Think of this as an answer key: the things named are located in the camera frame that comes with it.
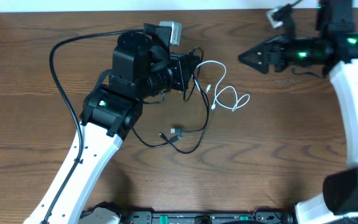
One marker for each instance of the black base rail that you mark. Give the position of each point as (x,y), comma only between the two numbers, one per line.
(105,216)

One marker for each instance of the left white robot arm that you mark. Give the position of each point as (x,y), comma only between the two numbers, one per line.
(142,66)

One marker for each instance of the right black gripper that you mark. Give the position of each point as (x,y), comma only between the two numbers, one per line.
(278,45)

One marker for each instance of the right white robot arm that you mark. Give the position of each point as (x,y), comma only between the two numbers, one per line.
(336,50)

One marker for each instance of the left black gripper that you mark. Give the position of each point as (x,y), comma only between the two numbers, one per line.
(183,70)

